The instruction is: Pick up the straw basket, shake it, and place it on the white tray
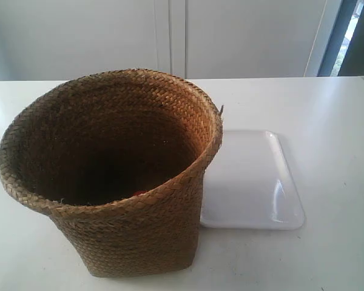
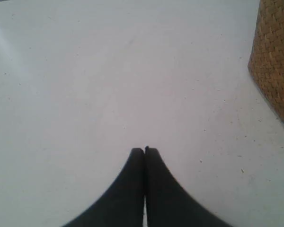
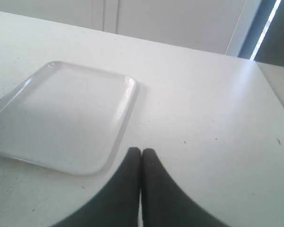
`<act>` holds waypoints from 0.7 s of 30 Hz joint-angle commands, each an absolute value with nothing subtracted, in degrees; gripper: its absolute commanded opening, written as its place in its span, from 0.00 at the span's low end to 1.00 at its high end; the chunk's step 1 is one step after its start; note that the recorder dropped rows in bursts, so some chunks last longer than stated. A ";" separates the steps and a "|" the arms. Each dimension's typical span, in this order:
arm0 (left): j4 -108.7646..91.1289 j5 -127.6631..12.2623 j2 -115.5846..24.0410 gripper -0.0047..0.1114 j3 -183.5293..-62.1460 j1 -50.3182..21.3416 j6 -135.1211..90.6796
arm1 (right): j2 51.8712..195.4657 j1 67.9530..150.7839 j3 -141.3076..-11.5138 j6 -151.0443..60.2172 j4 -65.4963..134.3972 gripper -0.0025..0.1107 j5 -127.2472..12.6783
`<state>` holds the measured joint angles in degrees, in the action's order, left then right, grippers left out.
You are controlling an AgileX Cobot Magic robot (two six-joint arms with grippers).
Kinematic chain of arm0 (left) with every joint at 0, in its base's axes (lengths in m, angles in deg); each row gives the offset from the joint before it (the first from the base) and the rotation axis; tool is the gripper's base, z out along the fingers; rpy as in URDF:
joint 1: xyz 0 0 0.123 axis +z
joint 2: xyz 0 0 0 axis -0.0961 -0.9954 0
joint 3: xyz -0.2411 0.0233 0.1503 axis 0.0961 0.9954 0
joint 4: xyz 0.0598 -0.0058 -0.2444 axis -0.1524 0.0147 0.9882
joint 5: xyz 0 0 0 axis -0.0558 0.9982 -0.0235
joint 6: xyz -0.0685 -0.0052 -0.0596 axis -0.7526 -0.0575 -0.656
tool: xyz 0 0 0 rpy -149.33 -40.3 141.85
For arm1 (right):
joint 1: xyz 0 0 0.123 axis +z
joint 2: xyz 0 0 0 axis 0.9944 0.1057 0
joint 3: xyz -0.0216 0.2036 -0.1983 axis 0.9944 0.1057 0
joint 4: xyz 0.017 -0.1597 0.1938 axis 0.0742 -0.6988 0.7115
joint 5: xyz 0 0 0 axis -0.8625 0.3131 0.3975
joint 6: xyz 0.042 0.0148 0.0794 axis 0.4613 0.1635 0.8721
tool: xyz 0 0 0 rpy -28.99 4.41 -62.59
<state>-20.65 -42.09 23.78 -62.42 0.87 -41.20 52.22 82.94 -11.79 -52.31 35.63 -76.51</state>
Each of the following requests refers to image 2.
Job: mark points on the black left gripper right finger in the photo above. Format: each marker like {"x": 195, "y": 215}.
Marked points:
{"x": 167, "y": 203}

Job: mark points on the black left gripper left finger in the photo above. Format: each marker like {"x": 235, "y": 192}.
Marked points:
{"x": 122, "y": 204}

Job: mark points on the brown woven basket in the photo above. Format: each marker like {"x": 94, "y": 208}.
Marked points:
{"x": 266, "y": 62}

